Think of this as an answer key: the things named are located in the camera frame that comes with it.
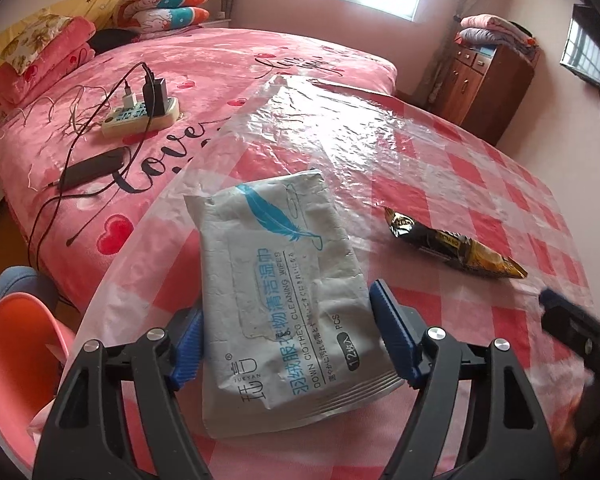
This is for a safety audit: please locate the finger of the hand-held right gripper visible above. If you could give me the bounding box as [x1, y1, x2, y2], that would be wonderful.
[537, 287, 600, 376]

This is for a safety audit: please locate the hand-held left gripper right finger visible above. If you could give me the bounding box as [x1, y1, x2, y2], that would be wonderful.
[369, 280, 556, 480]

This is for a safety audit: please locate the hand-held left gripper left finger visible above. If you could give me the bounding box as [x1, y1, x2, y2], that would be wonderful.
[32, 306, 211, 480]

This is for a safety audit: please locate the black and gold snack wrapper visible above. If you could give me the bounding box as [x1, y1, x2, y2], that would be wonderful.
[384, 206, 528, 279]

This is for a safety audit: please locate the white wet wipes packet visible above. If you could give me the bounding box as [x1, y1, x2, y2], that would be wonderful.
[182, 169, 406, 440]

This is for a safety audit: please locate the orange plastic bin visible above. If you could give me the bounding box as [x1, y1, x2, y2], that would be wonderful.
[0, 295, 76, 466]

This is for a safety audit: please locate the blue cushioned stool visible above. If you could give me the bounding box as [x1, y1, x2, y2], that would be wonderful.
[0, 266, 61, 346]

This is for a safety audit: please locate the cream power strip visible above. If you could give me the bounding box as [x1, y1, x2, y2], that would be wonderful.
[101, 97, 181, 140]

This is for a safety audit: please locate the black charger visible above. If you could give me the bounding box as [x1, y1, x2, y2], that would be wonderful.
[141, 77, 170, 117]

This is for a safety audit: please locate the brown wooden cabinet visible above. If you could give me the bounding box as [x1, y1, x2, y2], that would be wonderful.
[437, 40, 536, 143]

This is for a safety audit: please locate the folded blankets stack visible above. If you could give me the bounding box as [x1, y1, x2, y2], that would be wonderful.
[452, 14, 538, 61]

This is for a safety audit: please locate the black garment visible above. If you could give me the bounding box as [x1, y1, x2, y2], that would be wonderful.
[87, 29, 141, 53]

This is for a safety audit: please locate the yellow floral pillow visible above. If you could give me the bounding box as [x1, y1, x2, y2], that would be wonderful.
[2, 14, 76, 77]

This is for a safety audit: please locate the yellow headboard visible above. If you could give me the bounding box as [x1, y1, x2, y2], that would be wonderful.
[0, 0, 171, 66]

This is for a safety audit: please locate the thin white cable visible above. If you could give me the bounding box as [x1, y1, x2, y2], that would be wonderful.
[0, 85, 113, 141]

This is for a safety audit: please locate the wall television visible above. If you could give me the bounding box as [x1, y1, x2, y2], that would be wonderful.
[560, 4, 600, 101]

